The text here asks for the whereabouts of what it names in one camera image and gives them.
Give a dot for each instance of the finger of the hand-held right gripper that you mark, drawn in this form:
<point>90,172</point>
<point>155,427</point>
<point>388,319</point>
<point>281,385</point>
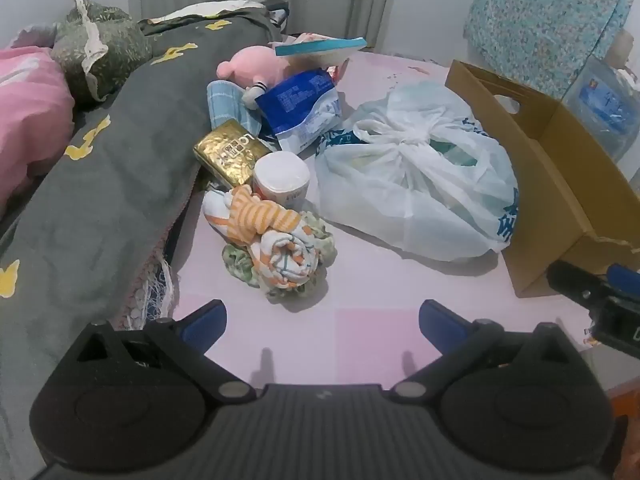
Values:
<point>625,277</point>
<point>575,280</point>

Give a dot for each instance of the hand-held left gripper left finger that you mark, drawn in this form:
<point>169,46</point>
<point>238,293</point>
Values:
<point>205,320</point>

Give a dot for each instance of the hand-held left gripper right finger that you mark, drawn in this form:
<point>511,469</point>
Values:
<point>440,322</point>

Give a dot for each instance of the brown cardboard box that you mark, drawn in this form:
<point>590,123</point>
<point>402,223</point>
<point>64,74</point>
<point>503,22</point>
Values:
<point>540,170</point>

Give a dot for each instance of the blue and white plastic package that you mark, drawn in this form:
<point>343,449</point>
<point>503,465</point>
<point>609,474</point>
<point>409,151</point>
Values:
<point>300,105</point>

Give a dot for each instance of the pink plush toy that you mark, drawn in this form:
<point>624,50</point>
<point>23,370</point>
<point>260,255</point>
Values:
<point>250,62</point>

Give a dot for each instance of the blue and white box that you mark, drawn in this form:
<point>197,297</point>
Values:
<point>320,49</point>

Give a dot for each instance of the lace-trimmed sheet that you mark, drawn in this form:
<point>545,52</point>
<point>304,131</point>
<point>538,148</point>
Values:
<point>150,290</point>

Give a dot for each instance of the pink bed sheet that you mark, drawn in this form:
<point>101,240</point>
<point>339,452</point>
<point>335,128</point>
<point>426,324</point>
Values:
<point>350,310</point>

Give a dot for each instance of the white rolled striped towel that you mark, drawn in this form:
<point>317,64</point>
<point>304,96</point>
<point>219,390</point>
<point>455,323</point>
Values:
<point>287,260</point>

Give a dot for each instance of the orange striped cloth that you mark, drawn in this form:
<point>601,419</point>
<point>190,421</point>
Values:
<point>250,215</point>

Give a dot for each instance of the white plastic bag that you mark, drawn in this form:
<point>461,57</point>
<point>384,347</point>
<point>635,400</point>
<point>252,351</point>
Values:
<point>415,185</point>

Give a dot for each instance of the white toilet paper roll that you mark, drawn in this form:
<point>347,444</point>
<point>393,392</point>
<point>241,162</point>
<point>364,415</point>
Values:
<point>280,172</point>

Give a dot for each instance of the gold tissue packet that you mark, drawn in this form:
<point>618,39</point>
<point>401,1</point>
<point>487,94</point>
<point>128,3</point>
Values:
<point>227,152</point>

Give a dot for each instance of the grey blanket with yellow print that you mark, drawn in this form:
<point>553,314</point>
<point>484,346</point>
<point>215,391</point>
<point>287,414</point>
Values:
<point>100,185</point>

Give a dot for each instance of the clear blue water jug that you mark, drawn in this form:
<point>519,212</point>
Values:
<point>600,100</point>

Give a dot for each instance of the blue checkered cloth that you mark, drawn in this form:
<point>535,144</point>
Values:
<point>225,105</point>

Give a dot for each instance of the teal floral cloth cover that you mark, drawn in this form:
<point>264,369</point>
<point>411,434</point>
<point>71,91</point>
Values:
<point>540,10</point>

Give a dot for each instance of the pink quilt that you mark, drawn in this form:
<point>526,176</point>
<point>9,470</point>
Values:
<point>30,110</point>

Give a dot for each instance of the green floral pillow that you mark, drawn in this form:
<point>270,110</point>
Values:
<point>100,50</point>

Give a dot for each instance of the white quilt cover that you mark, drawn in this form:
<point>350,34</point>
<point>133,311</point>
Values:
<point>200,10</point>

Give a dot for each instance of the light grey cloth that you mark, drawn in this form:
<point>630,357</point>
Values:
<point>35,35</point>

